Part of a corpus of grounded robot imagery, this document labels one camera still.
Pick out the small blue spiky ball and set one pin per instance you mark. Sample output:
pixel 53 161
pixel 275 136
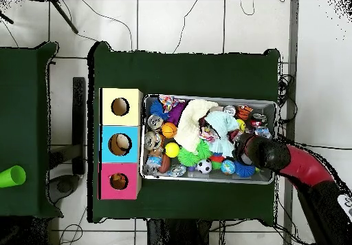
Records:
pixel 244 170

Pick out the black and white soccer ball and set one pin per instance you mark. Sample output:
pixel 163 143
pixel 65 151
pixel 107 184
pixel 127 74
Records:
pixel 204 166

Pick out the blue fuzzy ball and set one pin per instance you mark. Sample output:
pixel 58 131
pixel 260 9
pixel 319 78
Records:
pixel 158 110

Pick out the orange toy basketball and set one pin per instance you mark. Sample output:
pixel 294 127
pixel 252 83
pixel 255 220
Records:
pixel 169 130

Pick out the orange striped plush tiger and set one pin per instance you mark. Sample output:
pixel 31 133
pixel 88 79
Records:
pixel 244 112

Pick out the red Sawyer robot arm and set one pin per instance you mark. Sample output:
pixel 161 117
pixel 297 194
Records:
pixel 302 168

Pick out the green fuzzy toy with eyes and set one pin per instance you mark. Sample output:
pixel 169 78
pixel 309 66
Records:
pixel 189 157

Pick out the mint green waffle cloth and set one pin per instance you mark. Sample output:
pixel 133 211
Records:
pixel 222 124

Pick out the globe print ball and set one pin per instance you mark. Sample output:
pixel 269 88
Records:
pixel 228 167

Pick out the wooden three-hole box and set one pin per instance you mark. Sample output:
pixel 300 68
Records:
pixel 129 157

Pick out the cream waffle cloth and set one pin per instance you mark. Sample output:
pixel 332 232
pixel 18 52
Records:
pixel 189 124

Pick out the dark green tablecloth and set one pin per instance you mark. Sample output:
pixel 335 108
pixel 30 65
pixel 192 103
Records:
pixel 22 90
pixel 178 74

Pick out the yellow ball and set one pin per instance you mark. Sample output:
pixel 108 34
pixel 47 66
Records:
pixel 172 149

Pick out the silver mesh bin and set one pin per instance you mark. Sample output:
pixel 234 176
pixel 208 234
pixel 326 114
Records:
pixel 268 173

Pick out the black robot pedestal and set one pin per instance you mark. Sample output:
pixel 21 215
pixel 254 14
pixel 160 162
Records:
pixel 178 234

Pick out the grey floor base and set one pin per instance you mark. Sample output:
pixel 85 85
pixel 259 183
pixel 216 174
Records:
pixel 64 187

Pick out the black tripod leg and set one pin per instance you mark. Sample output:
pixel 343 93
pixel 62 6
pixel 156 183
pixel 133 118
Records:
pixel 64 16
pixel 7 19

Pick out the green plastic cup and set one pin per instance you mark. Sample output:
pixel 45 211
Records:
pixel 12 176

